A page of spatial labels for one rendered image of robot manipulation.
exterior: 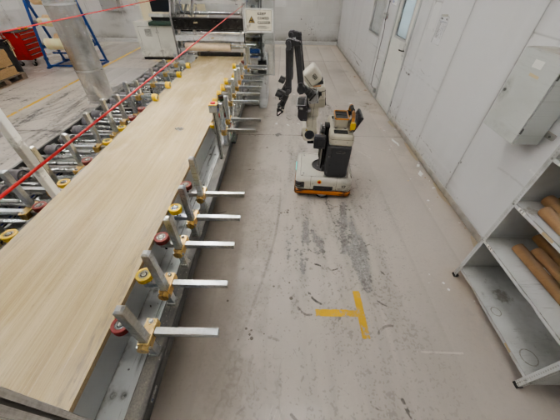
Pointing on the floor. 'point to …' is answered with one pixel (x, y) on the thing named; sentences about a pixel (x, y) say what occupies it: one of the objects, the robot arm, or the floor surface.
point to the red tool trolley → (24, 44)
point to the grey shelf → (520, 281)
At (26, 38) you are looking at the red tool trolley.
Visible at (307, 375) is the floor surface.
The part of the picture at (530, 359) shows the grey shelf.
